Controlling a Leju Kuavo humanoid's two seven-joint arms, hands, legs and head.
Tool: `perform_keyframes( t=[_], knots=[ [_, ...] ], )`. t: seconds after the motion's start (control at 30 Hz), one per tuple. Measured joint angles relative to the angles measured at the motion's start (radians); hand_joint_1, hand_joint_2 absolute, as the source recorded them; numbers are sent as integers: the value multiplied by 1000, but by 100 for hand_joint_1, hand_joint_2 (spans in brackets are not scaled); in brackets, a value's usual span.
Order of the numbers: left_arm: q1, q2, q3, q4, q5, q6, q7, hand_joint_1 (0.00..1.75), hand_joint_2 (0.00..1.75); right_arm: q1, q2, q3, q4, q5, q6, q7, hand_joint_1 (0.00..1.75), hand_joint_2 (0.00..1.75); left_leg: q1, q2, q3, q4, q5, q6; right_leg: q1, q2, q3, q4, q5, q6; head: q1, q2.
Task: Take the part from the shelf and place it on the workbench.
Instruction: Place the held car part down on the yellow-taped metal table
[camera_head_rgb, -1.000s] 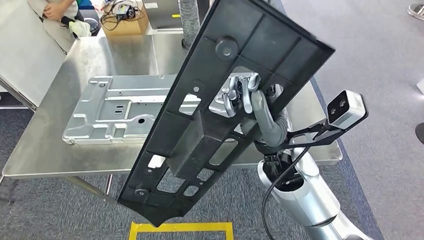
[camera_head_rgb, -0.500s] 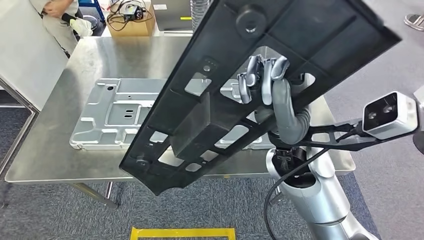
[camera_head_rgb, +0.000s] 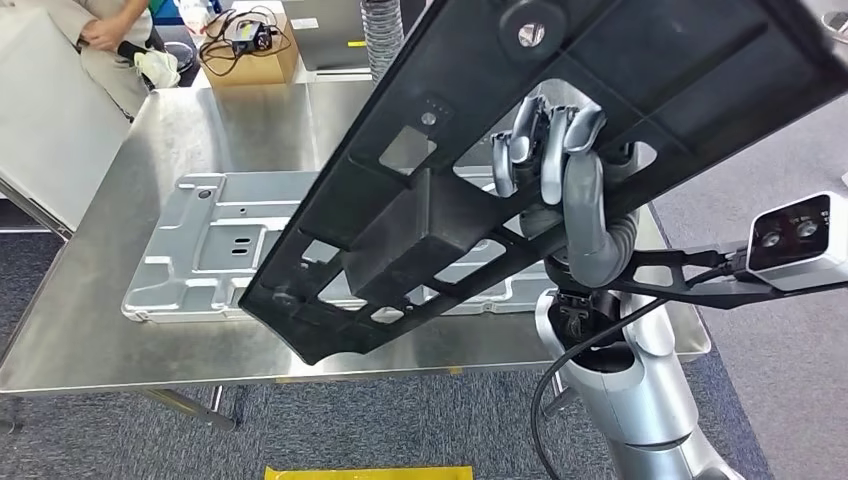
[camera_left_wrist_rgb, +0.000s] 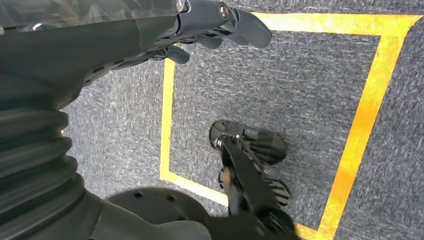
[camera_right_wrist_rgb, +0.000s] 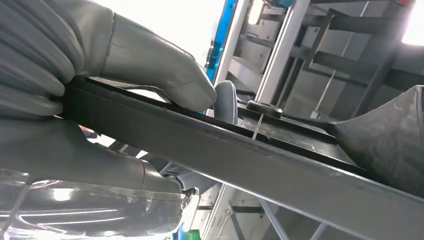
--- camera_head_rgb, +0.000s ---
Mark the black camera bracket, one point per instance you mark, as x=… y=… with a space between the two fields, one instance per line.
x=696 y=291

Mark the stamped silver metal plate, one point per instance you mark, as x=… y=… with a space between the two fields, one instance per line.
x=199 y=265

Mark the clear plastic bag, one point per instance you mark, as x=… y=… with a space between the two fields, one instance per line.
x=195 y=16

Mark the person's foot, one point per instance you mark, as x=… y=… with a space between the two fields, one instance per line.
x=836 y=21

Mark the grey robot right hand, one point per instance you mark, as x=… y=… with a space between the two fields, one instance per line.
x=590 y=232

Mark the stainless steel workbench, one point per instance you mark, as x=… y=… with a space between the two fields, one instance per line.
x=99 y=344

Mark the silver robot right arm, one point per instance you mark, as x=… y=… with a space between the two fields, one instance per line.
x=636 y=397

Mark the grey laptop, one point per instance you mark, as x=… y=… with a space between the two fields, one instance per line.
x=324 y=40

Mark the cardboard box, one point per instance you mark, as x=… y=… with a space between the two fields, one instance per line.
x=265 y=69

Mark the black power adapter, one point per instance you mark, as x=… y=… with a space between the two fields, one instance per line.
x=252 y=36

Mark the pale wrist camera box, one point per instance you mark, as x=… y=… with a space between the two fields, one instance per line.
x=795 y=242

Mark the person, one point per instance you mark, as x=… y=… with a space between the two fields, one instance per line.
x=112 y=73

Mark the white crumpled cloth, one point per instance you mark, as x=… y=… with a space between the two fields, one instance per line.
x=159 y=69

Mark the white table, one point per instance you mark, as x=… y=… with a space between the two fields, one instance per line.
x=331 y=76

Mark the steel table frame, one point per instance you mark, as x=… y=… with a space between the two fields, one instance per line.
x=40 y=213

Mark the black plastic car trim part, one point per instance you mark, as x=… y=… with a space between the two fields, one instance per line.
x=662 y=79

